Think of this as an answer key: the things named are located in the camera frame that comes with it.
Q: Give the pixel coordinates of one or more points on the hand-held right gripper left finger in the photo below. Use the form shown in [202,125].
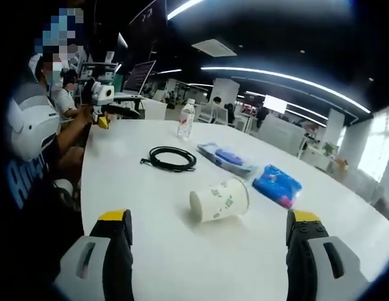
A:
[116,251]

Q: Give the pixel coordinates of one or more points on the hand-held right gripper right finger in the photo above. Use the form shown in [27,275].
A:
[302,251]

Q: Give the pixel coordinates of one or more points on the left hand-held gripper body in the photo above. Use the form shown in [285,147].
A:
[98,95]

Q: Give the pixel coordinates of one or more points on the clear plastic water bottle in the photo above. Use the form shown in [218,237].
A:
[185,122]

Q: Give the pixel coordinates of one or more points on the blue tissue pack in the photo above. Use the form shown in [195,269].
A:
[276,185]

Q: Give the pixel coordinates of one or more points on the white green-patterned paper cup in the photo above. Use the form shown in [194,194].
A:
[222,200]

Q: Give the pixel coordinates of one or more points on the wet wipes pack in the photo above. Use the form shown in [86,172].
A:
[227,158]

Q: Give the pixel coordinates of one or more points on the person's left hand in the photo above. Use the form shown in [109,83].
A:
[84,115]

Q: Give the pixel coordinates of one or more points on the grey standing desk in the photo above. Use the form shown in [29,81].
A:
[128,98]

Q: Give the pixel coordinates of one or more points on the open laptop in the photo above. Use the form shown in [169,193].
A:
[139,76]

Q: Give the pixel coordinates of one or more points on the person's head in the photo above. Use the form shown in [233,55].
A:
[44,74]

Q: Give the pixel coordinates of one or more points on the white chest device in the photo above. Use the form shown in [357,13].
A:
[31,125]

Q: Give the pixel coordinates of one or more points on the white table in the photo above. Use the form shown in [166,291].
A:
[213,251]

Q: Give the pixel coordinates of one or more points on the orange box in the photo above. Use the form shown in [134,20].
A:
[340,163]

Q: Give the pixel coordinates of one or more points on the person in dark shirt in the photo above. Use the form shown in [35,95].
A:
[25,182]

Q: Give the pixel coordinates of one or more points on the potted plant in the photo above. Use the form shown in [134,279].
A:
[330,148]

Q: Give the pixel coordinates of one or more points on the ceiling air vent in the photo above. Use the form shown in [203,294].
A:
[213,47]

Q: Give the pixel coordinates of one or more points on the white partition panel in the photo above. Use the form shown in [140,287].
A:
[282,135]

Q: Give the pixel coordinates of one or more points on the ceiling light strip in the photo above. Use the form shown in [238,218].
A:
[244,69]
[182,7]

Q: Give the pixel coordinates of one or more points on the large office window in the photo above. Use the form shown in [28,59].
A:
[379,147]

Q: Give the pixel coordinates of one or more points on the hanging white screen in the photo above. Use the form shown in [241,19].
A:
[275,103]

